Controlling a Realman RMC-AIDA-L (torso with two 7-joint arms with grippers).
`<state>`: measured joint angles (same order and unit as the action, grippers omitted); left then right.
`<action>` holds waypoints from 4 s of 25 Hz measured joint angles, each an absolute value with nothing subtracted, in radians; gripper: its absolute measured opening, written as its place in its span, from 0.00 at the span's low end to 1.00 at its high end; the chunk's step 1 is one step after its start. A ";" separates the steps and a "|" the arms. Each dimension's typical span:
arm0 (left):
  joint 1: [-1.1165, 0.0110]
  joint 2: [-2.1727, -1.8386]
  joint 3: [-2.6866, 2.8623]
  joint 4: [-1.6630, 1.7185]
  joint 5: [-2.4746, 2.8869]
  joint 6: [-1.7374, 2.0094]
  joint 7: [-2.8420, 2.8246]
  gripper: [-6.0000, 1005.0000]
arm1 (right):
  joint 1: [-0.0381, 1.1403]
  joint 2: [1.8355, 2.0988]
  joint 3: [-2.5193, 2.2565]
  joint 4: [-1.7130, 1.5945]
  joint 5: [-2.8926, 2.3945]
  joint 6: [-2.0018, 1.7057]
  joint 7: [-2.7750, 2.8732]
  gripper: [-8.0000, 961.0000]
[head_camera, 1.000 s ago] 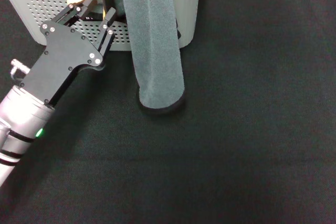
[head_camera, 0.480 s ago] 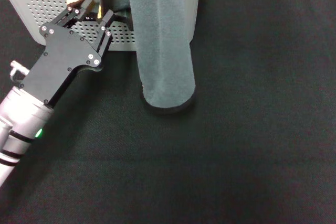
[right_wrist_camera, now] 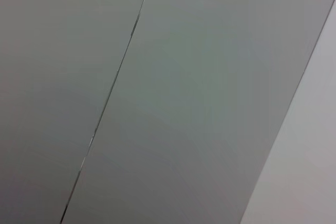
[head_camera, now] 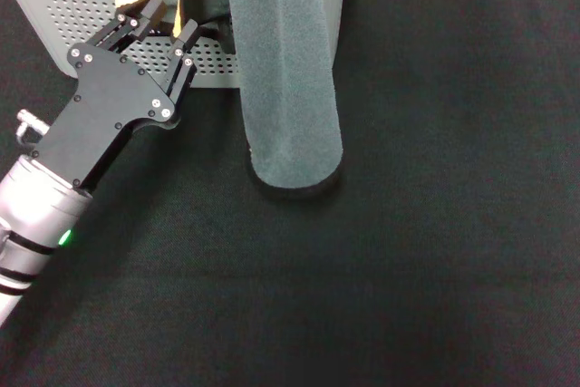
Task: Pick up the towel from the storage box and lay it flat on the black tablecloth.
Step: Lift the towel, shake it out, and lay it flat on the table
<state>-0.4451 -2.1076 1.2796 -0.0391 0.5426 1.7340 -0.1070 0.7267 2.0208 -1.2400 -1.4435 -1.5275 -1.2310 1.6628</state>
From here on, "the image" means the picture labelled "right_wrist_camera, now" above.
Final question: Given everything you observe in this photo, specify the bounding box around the white partition panel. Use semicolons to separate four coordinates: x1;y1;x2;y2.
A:
60;0;336;224
0;0;155;224
240;0;336;224

